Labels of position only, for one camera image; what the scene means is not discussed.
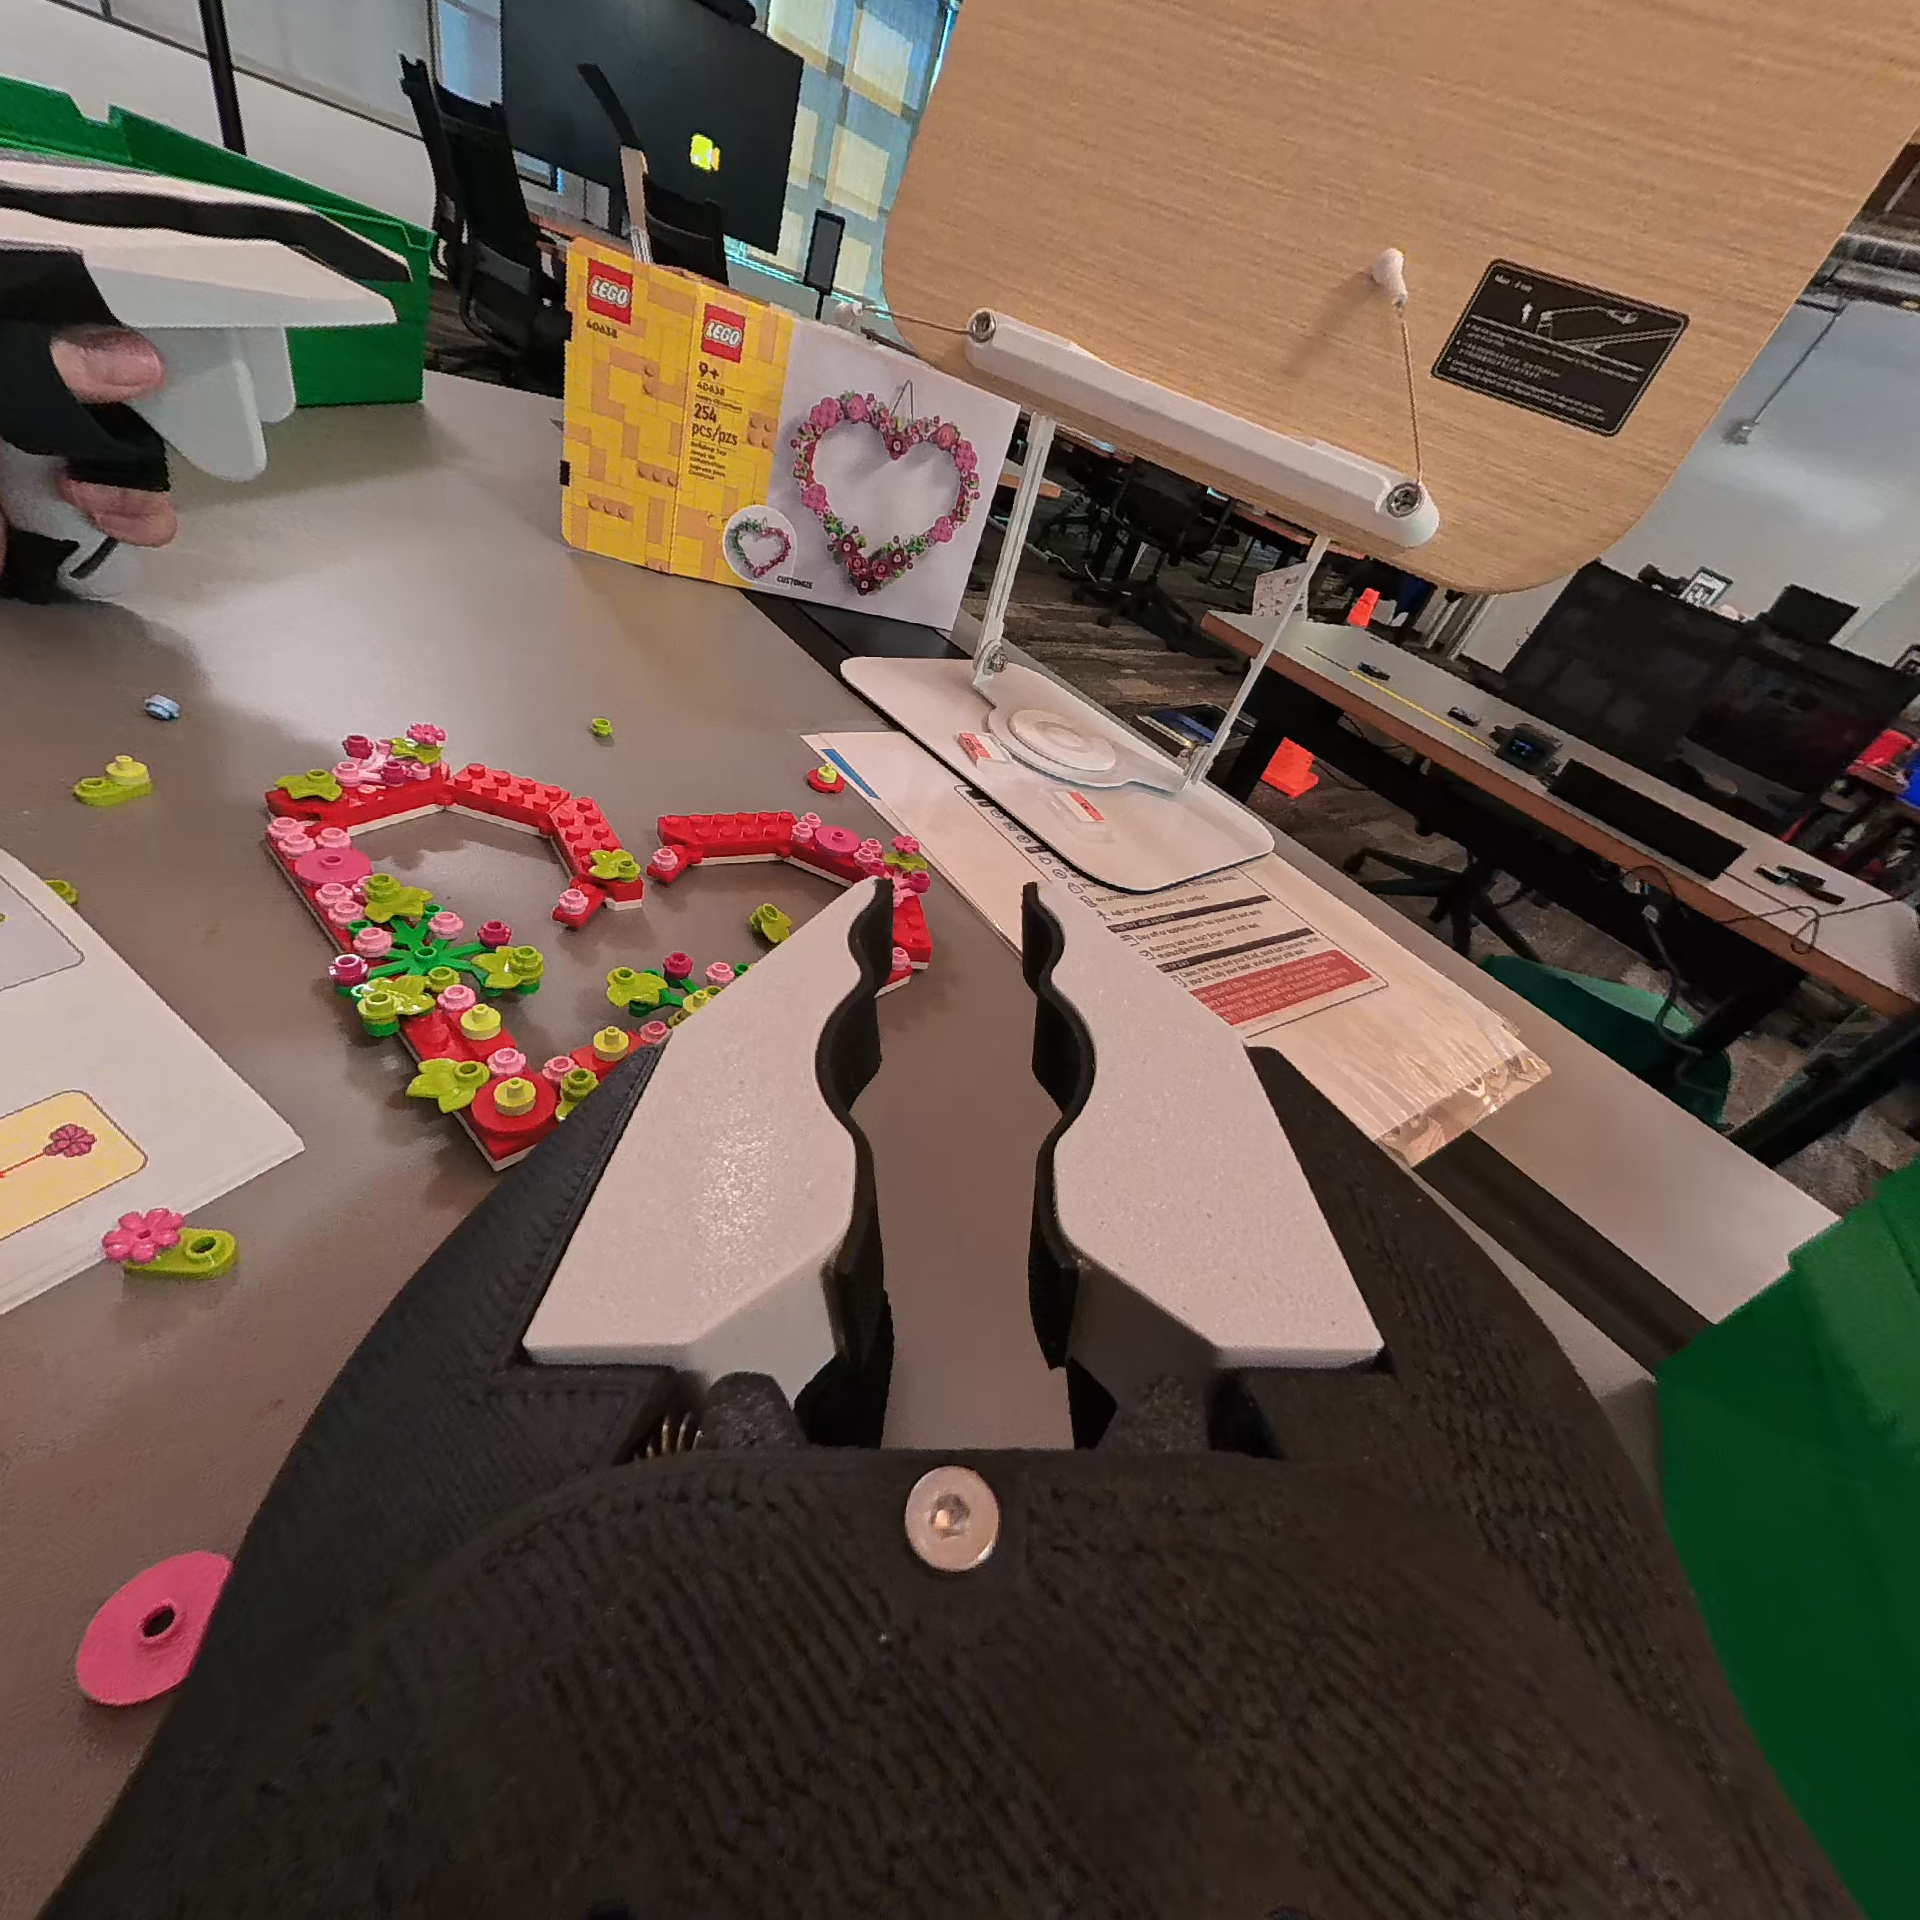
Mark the clear plastic instruction bag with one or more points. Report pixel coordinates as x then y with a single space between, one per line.
1277 960

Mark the office desk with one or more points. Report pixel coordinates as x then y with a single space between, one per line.
1440 705

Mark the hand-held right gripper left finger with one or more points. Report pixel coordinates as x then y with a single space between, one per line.
705 1201

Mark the lime green lego flower piece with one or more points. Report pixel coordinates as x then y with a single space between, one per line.
772 921

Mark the person's left hand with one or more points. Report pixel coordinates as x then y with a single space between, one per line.
113 363

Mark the green plastic bin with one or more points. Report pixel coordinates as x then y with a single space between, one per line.
357 368
1800 1501

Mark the lego instruction booklet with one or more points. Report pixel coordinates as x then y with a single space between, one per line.
149 1109

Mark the large pink lego disc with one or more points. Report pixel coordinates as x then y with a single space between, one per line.
142 1627

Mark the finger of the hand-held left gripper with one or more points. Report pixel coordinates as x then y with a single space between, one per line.
225 293
182 193

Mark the black computer monitor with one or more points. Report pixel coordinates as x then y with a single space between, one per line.
630 105

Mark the yellow lego box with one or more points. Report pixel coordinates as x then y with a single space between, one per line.
661 451

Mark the red lego heart wreath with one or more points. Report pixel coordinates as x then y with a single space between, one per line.
510 786

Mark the lime green lego leaf piece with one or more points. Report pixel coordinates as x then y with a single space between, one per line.
638 989
113 783

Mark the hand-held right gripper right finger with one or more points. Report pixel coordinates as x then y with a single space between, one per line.
1200 1201

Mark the pink flower on lime plate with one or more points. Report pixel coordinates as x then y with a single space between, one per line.
167 1245

